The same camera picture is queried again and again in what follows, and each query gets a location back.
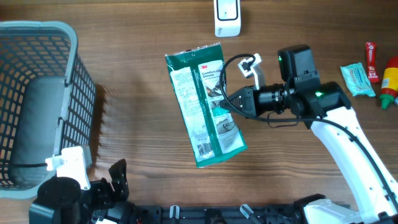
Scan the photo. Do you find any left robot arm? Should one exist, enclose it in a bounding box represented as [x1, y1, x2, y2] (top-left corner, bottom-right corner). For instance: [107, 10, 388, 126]
[29, 159, 134, 224]

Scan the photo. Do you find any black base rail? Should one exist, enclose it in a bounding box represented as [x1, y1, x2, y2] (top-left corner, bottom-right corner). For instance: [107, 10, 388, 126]
[128, 194, 325, 224]

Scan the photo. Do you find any sriracha bottle green cap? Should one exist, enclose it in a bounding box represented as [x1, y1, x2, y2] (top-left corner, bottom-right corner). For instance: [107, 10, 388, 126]
[379, 55, 398, 110]

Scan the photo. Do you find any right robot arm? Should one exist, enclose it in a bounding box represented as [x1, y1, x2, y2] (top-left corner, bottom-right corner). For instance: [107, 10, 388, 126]
[221, 45, 397, 223]

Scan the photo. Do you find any teal wet wipes pack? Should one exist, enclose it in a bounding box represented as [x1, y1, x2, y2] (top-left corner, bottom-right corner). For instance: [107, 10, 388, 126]
[340, 62, 376, 97]

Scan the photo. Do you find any green 3M gloves package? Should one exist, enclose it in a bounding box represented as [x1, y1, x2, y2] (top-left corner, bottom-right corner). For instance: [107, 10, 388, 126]
[165, 42, 248, 168]

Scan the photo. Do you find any grey plastic shopping basket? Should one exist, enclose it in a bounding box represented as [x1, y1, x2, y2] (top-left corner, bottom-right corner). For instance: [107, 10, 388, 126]
[1, 21, 96, 199]

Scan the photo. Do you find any white barcode scanner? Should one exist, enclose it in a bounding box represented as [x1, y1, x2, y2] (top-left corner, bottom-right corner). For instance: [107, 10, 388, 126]
[213, 0, 241, 38]

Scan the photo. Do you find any red Nescafe stick sachet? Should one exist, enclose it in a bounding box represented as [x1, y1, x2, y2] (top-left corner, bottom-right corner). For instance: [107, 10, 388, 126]
[365, 42, 379, 83]

